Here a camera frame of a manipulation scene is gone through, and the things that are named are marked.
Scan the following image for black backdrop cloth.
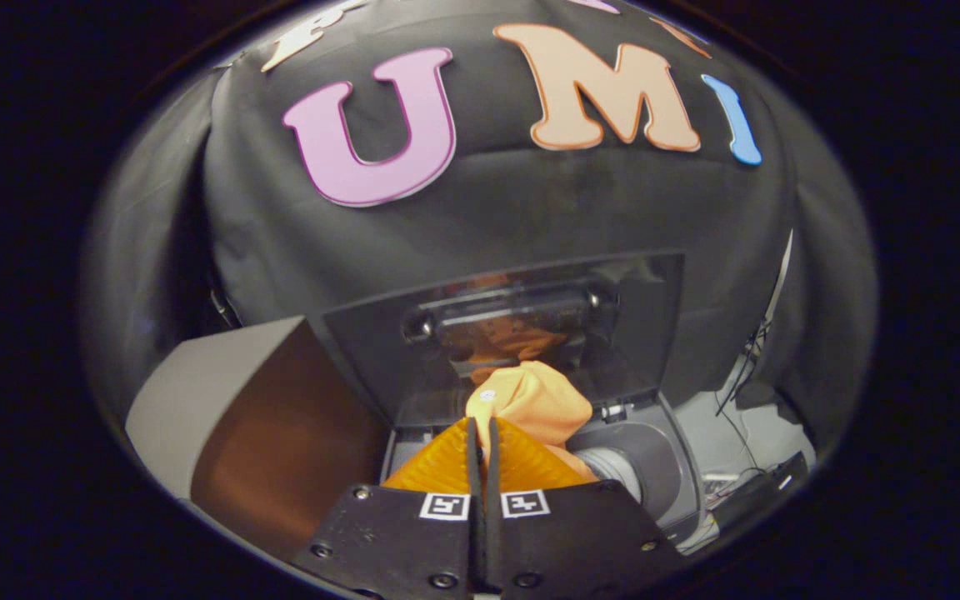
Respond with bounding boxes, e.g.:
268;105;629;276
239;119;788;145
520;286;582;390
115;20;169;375
80;0;877;451

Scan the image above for grey cabinet with dark top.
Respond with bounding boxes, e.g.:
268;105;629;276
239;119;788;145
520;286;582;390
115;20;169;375
126;315;389;563

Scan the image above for black cables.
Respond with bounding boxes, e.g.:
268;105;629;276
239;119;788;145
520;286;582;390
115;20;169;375
713;317;781;480

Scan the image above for black device on floor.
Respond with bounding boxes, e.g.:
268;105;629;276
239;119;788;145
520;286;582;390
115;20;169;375
709;450;810;530

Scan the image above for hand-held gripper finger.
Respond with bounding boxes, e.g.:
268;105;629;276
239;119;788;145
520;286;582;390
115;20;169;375
487;417;689;599
292;417;485;599

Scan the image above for orange garment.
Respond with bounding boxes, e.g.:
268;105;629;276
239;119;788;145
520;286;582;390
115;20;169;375
465;360;599;484

